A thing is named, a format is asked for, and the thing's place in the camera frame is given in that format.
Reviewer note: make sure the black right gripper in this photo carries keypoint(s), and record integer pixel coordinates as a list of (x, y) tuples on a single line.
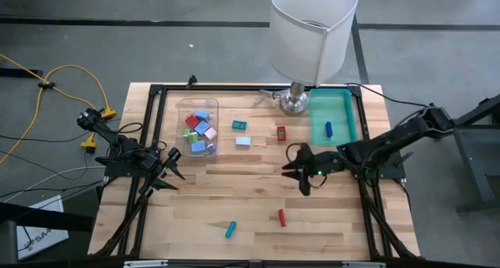
[(320, 164)]

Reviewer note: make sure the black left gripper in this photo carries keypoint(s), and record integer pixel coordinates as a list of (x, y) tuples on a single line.
[(162, 170)]

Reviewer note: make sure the light blue cube charger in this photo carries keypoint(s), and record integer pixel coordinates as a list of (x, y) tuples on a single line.
[(198, 146), (202, 127)]

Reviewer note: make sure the translucent green wall charger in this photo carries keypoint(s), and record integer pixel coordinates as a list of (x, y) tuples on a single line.
[(184, 132)]

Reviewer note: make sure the purple wall charger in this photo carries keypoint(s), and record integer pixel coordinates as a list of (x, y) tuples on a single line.
[(211, 147)]

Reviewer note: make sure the blue small rectangular block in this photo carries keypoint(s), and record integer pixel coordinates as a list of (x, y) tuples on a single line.
[(329, 129)]

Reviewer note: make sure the pink wall charger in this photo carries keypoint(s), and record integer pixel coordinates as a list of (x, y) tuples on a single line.
[(210, 133)]

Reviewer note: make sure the red wall charger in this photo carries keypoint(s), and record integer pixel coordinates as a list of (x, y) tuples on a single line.
[(192, 121)]

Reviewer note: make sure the blue slim wall charger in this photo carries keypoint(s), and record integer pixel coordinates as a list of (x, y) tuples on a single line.
[(202, 115)]

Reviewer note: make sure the teal digital clock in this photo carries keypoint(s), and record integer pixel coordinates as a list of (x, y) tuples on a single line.
[(230, 229), (239, 124)]

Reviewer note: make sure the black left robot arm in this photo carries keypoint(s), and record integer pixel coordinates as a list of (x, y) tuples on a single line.
[(113, 141)]

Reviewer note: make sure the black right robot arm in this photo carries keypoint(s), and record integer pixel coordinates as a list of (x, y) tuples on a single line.
[(390, 141)]

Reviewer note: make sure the red digital clock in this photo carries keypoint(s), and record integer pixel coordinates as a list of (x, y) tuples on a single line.
[(281, 133)]

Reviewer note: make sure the red small rectangular block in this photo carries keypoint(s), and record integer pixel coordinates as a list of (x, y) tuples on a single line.
[(281, 217)]

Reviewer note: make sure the pale blue flat box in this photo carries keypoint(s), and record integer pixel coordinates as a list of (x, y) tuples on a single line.
[(243, 141)]

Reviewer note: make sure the clear plastic tray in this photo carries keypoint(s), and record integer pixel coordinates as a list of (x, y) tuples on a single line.
[(183, 108)]

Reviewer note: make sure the clear plastic bag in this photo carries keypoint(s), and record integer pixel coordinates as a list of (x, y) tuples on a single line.
[(262, 100)]

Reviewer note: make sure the green plastic tray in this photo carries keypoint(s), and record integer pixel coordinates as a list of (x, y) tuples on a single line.
[(340, 104)]

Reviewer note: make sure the black clamp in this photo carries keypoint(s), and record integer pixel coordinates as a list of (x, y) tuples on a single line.
[(192, 81)]

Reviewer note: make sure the black beam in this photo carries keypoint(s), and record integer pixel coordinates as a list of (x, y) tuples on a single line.
[(47, 220)]

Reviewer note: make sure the white shade table lamp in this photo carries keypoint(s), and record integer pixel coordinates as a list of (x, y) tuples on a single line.
[(308, 33)]

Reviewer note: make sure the white printed sign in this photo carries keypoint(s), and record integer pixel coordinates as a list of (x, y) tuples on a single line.
[(43, 236)]

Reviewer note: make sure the black metal stand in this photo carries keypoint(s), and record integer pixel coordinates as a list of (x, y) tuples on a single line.
[(474, 162)]

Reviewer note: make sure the black floor bar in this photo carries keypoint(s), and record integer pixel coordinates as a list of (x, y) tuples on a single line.
[(19, 72)]

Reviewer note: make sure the silver metal bracket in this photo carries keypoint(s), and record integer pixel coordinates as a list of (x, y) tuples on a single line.
[(145, 264), (363, 265)]

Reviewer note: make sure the black aluminium table frame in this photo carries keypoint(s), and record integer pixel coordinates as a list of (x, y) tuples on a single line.
[(234, 88)]

